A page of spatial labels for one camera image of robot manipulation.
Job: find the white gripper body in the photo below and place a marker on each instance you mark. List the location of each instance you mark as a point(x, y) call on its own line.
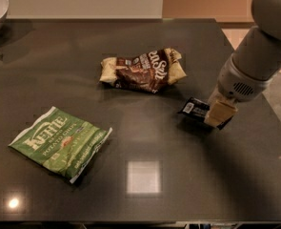
point(239, 81)

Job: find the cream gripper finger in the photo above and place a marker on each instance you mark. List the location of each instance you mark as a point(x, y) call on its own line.
point(221, 109)

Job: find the black rxbar chocolate wrapper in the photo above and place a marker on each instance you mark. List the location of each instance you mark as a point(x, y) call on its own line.
point(197, 109)

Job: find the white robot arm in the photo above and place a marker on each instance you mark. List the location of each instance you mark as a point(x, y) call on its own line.
point(251, 67)

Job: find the brown chip bag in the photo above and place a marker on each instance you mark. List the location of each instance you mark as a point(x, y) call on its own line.
point(148, 72)

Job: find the green Kettle chip bag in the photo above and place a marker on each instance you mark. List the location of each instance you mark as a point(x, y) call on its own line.
point(61, 143)

